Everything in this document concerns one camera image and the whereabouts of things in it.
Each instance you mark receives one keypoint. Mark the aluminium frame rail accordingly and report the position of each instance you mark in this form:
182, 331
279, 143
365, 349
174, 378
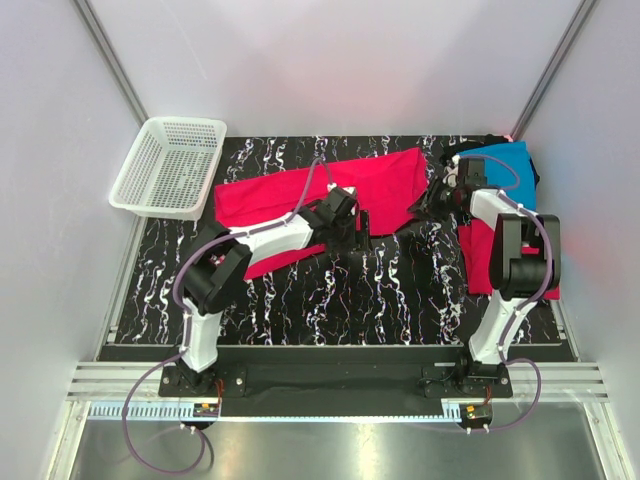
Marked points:
113, 390

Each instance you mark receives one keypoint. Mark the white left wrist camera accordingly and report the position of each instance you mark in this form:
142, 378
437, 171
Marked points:
349, 190

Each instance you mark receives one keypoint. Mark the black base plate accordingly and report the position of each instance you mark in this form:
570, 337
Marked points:
337, 381

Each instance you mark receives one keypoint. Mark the folded red t shirt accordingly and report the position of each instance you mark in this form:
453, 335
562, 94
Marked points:
476, 241

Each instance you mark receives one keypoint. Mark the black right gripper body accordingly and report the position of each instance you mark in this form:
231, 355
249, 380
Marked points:
428, 201

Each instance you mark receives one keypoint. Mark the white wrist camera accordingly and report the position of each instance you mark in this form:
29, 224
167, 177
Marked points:
451, 171
349, 190

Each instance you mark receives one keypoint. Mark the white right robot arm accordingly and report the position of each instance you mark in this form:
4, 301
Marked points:
518, 282

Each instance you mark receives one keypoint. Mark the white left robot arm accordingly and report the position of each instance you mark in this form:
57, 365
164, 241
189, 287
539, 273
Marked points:
210, 277

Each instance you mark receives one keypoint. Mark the folded blue t shirt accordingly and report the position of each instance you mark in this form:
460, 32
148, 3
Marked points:
501, 175

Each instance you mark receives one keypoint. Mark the white plastic basket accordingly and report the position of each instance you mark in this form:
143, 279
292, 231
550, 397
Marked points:
169, 169

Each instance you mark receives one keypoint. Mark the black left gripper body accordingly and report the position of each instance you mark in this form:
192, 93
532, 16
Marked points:
361, 230

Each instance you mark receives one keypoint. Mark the folded black t shirt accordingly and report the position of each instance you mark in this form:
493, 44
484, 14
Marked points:
450, 150

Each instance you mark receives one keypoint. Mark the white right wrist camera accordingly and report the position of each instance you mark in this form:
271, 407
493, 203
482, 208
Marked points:
451, 171

